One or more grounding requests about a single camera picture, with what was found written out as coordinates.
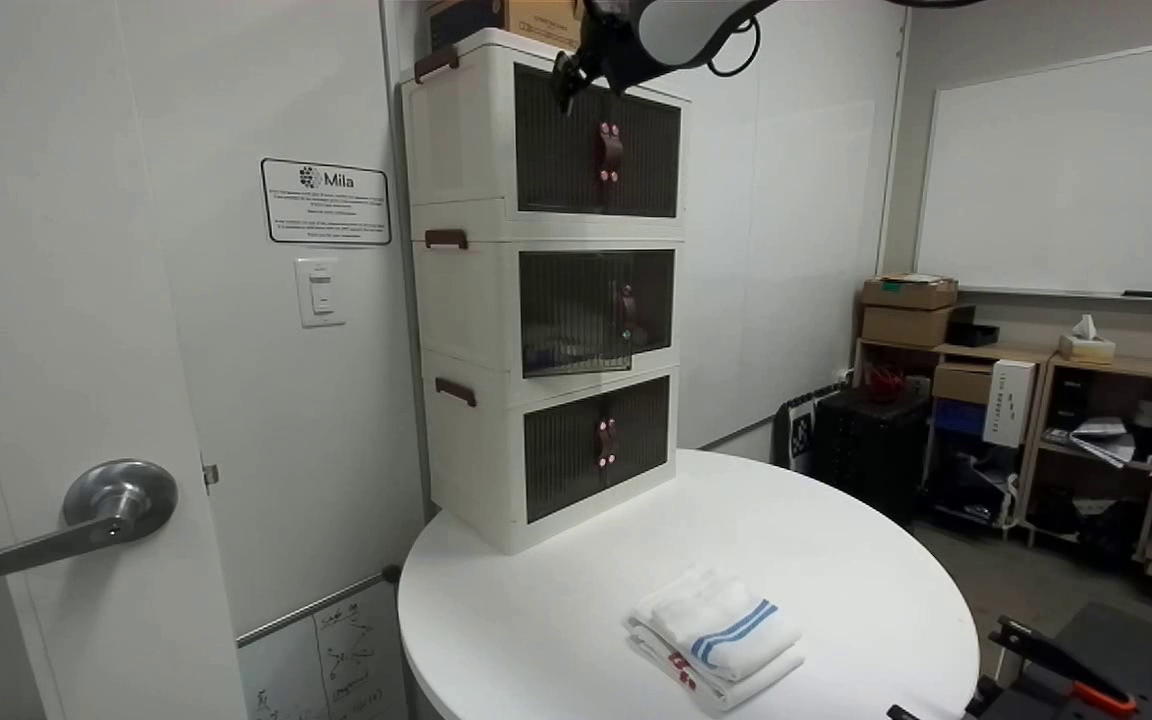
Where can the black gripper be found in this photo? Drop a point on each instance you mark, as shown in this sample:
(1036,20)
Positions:
(622,47)

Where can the white stackable cupboard unit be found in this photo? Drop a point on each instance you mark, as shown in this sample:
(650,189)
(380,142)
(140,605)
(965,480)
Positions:
(460,302)
(469,461)
(459,146)

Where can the metal door latch bolt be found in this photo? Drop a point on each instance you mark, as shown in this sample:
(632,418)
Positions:
(211,474)

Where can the white room door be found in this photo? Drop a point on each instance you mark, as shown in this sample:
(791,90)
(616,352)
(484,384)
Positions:
(58,265)

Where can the brown cardboard box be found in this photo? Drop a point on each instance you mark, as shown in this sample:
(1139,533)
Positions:
(537,20)

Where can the flat cardboard box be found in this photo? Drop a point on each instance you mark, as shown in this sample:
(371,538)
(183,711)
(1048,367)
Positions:
(909,293)

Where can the plain cardboard box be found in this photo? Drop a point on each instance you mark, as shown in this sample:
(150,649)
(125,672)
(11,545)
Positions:
(904,328)

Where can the black crate with tag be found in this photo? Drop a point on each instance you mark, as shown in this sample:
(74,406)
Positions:
(796,431)

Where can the small black box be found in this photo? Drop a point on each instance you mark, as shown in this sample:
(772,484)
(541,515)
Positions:
(974,328)

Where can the blue item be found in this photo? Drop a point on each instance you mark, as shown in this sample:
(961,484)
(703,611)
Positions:
(961,421)

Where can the white upright box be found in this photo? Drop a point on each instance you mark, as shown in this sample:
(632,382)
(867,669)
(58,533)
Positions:
(1009,403)

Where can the tissue box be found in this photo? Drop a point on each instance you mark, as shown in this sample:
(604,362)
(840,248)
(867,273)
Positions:
(1087,345)

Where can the folded white towel blue stripes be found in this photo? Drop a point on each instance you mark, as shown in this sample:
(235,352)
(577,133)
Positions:
(716,642)

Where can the wooden shelf unit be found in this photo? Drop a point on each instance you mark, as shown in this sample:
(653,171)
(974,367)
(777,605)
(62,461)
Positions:
(1139,370)

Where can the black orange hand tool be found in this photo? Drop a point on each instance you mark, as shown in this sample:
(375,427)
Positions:
(1063,664)

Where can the black platform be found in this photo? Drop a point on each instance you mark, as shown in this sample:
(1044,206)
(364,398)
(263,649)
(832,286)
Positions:
(1150,653)

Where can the white wall sign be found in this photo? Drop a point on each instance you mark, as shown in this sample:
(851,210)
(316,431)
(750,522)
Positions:
(326,203)

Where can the white light switch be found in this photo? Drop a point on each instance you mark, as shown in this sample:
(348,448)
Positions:
(320,293)

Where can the large wall whiteboard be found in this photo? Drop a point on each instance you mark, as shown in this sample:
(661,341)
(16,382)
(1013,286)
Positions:
(1082,185)

